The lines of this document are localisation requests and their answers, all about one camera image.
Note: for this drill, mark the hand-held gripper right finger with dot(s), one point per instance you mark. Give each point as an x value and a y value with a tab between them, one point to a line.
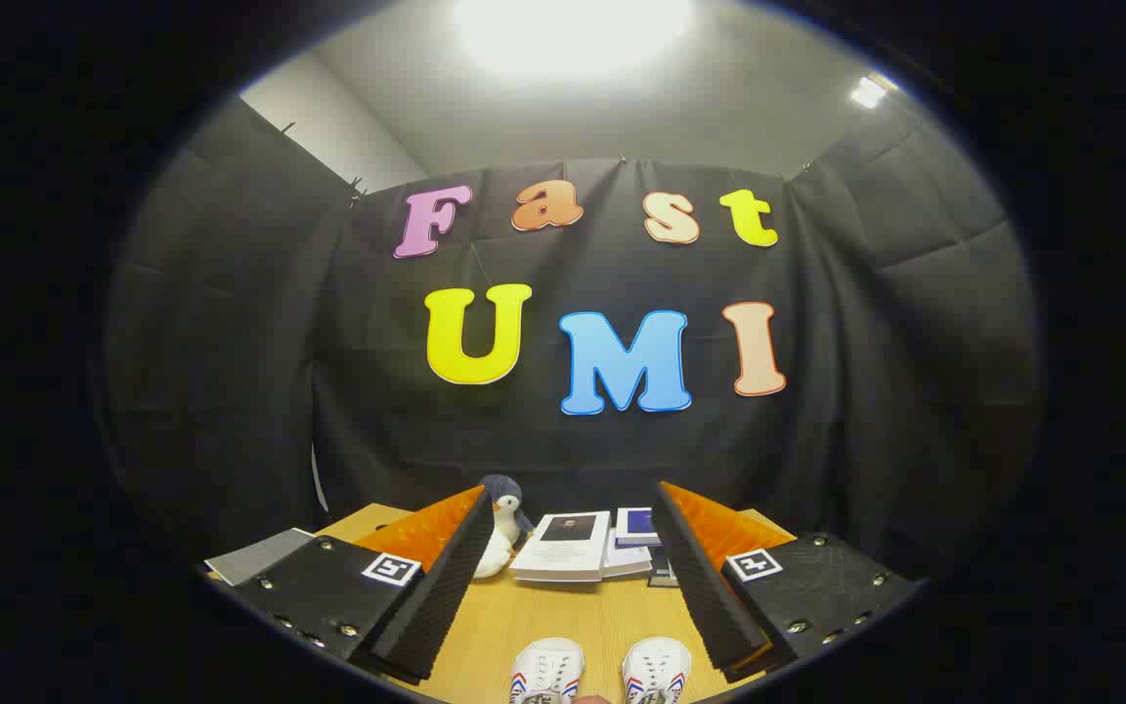
705	596

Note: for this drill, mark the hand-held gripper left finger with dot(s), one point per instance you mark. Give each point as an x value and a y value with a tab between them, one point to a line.
441	596

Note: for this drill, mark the white canvas shoe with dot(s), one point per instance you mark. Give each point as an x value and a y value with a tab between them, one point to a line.
545	667
656	667

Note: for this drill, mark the grey fabric storage box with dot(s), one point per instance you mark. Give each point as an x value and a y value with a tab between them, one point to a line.
260	555

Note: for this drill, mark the dark grey book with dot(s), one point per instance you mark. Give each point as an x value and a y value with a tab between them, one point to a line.
662	572

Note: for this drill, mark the white round plush toy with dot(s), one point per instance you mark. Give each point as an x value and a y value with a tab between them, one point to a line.
491	559

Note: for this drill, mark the book with blue picture cover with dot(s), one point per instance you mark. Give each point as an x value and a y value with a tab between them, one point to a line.
635	526

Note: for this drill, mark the grey penguin plush toy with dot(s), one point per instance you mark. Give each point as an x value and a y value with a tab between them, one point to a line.
506	499

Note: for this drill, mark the black backdrop cloth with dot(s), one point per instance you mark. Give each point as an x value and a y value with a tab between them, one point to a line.
563	440

